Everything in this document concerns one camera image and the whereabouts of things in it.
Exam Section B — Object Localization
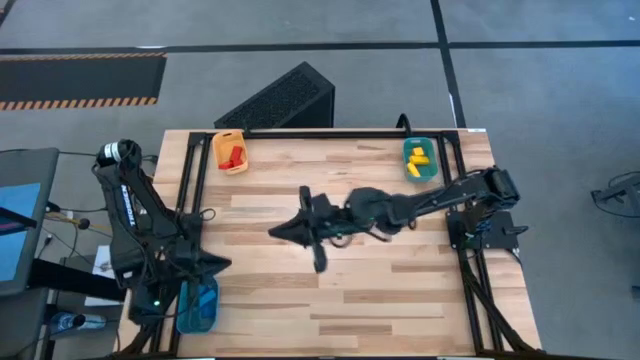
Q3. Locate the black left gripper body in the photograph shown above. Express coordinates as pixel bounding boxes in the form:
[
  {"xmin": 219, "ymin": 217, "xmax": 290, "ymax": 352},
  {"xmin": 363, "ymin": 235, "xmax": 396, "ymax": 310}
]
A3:
[{"xmin": 161, "ymin": 238, "xmax": 204, "ymax": 294}]

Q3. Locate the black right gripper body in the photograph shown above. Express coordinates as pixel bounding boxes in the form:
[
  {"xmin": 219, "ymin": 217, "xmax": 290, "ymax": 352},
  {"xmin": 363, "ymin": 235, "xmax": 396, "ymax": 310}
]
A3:
[{"xmin": 298, "ymin": 185, "xmax": 352, "ymax": 275}]

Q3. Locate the long blue foam block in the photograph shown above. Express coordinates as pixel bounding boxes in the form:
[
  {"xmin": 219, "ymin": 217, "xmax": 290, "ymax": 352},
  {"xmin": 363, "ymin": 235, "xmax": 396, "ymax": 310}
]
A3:
[{"xmin": 198, "ymin": 288, "xmax": 219, "ymax": 311}]

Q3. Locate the blue plastic bin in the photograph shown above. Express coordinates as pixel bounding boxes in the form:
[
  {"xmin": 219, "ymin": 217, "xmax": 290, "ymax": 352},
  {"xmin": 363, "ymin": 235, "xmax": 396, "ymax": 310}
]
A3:
[{"xmin": 175, "ymin": 273, "xmax": 222, "ymax": 335}]

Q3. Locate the white paper sheet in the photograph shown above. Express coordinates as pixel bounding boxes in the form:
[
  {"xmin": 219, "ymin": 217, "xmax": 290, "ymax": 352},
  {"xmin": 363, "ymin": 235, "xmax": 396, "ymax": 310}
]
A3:
[{"xmin": 83, "ymin": 243, "xmax": 129, "ymax": 307}]

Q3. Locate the yellow-orange plastic bin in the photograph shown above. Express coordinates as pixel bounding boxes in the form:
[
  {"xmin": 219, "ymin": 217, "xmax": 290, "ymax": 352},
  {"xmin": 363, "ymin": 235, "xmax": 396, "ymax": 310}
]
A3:
[{"xmin": 211, "ymin": 129, "xmax": 250, "ymax": 176}]

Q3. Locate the teal plastic bin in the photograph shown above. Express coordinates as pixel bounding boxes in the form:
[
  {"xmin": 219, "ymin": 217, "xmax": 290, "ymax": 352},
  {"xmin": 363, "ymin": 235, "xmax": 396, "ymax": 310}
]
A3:
[{"xmin": 402, "ymin": 136, "xmax": 440, "ymax": 184}]

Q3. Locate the clear water bottle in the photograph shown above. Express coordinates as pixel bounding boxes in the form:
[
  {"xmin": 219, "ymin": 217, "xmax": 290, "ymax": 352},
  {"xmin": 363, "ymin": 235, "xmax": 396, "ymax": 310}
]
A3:
[{"xmin": 48, "ymin": 311, "xmax": 107, "ymax": 335}]

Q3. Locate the black perforated case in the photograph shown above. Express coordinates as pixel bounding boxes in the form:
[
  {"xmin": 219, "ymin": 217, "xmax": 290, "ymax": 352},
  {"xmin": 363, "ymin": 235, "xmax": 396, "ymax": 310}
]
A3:
[{"xmin": 213, "ymin": 60, "xmax": 337, "ymax": 131}]

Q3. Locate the blue-screen monitor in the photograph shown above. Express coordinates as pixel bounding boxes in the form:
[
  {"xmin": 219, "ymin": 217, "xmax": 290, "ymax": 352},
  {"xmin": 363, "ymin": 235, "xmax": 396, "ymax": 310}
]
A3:
[{"xmin": 0, "ymin": 146, "xmax": 61, "ymax": 297}]

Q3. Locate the hazard-striped black floor ramp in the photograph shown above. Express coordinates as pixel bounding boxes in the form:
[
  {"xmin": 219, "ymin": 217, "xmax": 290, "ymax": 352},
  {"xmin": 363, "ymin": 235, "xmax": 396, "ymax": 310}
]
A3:
[{"xmin": 0, "ymin": 51, "xmax": 169, "ymax": 112}]

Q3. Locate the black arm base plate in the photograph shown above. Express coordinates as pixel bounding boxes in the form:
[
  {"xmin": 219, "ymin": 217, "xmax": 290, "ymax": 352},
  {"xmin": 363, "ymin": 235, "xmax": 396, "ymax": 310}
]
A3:
[{"xmin": 445, "ymin": 209, "xmax": 530, "ymax": 252}]

